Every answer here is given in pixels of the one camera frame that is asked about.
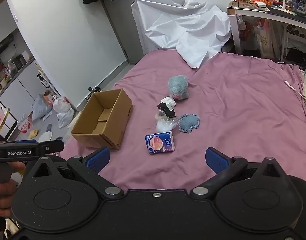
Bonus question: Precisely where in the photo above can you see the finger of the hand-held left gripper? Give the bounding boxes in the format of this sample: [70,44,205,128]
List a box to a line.
[39,140,65,154]

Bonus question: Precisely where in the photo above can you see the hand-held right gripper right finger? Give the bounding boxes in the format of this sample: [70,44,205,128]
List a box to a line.
[190,147,291,198]

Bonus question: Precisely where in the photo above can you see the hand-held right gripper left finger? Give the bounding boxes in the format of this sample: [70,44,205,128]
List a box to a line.
[23,147,125,198]

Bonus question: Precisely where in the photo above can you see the brown cardboard box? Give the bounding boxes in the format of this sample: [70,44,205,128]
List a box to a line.
[71,88,133,151]

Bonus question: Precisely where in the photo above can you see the blue fuzzy cloth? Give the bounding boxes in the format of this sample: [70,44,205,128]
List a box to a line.
[178,114,201,133]

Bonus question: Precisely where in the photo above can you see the blue pink tissue pack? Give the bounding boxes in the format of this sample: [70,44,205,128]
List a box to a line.
[145,131,175,155]

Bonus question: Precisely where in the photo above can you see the clear plastic bag white filling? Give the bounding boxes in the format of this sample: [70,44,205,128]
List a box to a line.
[155,115,180,133]

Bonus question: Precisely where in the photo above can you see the cream plush with dark circle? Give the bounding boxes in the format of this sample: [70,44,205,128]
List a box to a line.
[157,102,177,118]

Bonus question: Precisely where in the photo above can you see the white wad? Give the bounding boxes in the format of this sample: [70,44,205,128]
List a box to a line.
[160,95,177,108]

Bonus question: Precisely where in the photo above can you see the grey-blue fluffy plush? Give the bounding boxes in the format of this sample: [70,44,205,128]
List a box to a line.
[167,75,190,101]

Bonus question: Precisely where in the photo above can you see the person's left hand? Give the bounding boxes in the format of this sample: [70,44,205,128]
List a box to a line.
[0,162,26,217]

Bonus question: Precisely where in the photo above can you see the white slipper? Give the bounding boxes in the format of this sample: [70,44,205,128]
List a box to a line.
[37,131,53,142]

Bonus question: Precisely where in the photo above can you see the pack of water bottles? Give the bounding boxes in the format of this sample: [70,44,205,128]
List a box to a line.
[17,114,31,132]

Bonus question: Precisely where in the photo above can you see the grey plastic bag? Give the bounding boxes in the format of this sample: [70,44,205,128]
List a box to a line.
[32,94,53,120]

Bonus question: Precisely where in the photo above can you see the white plastic bag red contents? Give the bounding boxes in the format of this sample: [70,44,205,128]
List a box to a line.
[52,95,71,113]

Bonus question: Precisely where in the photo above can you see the pink bed sheet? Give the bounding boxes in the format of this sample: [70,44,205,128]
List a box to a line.
[59,49,306,195]

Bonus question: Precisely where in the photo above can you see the white kitchen cabinet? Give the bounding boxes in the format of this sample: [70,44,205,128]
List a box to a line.
[0,57,47,130]

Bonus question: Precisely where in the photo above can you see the cardboard sheet under desk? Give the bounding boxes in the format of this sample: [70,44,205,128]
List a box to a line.
[254,20,278,58]

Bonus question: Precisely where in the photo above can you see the white draped sheet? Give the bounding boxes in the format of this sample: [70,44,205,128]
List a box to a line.
[131,0,232,69]

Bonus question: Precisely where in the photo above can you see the grey door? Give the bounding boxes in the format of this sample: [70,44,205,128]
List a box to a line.
[100,0,161,64]

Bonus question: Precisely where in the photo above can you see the white desk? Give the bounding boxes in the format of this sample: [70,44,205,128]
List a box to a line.
[227,0,306,63]

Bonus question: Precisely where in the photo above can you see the white cable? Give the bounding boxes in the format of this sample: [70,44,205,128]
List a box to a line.
[284,80,306,105]

